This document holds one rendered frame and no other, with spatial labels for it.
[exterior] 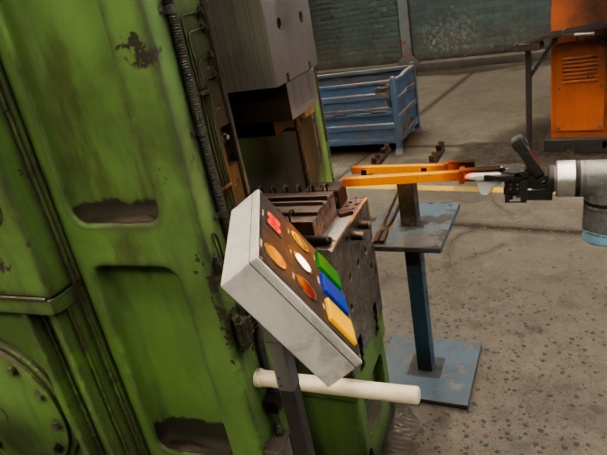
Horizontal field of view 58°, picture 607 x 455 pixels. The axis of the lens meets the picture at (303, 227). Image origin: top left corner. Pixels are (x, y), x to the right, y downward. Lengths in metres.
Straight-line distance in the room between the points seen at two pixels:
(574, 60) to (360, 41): 5.52
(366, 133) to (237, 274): 4.54
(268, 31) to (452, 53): 8.00
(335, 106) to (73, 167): 4.10
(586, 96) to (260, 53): 3.77
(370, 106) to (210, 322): 4.07
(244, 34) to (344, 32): 8.57
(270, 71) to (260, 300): 0.65
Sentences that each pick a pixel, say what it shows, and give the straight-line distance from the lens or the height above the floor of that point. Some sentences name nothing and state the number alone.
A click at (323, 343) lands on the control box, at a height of 1.02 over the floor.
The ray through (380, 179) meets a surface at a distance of 1.54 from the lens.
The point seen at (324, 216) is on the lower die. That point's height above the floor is 0.95.
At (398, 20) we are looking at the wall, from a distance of 9.49.
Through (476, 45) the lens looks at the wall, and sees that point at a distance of 9.17.
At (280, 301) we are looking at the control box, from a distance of 0.91.
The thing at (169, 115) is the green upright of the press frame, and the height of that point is 1.38.
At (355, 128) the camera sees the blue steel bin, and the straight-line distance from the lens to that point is 5.38.
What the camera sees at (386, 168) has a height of 0.97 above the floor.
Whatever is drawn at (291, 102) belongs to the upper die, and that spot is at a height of 1.31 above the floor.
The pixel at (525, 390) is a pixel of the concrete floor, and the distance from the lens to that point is 2.40.
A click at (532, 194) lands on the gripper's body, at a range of 1.50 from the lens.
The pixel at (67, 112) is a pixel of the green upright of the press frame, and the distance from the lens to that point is 1.48.
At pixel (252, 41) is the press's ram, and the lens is 1.38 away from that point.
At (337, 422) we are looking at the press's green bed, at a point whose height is 0.26.
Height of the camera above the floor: 1.57
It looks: 23 degrees down
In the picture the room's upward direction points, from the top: 11 degrees counter-clockwise
